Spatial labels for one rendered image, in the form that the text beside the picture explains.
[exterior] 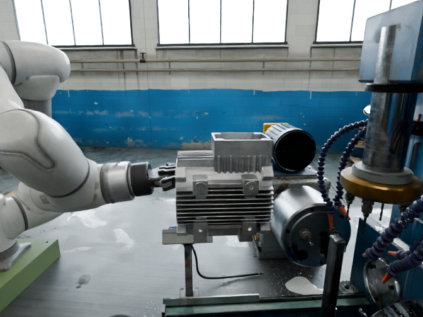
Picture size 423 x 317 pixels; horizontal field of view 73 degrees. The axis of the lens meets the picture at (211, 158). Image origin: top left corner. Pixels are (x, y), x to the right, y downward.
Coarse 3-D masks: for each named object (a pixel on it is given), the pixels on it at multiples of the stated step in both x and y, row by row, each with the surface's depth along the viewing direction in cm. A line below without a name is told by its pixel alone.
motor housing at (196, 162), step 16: (192, 160) 60; (208, 160) 60; (192, 176) 59; (208, 176) 59; (224, 176) 59; (240, 176) 59; (176, 192) 57; (192, 192) 57; (208, 192) 57; (224, 192) 57; (240, 192) 57; (272, 192) 58; (176, 208) 56; (192, 208) 56; (208, 208) 57; (224, 208) 57; (240, 208) 57; (256, 208) 59; (272, 208) 59; (192, 224) 58; (208, 224) 59; (224, 224) 59; (240, 224) 59
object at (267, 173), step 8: (176, 168) 57; (184, 168) 58; (264, 168) 58; (272, 168) 58; (176, 176) 56; (184, 176) 57; (264, 176) 58; (272, 176) 58; (264, 224) 61; (176, 232) 59; (184, 232) 59; (264, 232) 61
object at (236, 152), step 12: (216, 144) 58; (228, 144) 58; (240, 144) 58; (252, 144) 58; (264, 144) 59; (216, 156) 59; (228, 156) 59; (240, 156) 59; (252, 156) 59; (264, 156) 59; (216, 168) 59; (228, 168) 60; (240, 168) 60; (252, 168) 60
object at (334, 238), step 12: (336, 240) 58; (336, 252) 58; (336, 264) 59; (336, 276) 59; (324, 288) 63; (336, 288) 60; (324, 300) 63; (336, 300) 61; (324, 312) 63; (336, 312) 63
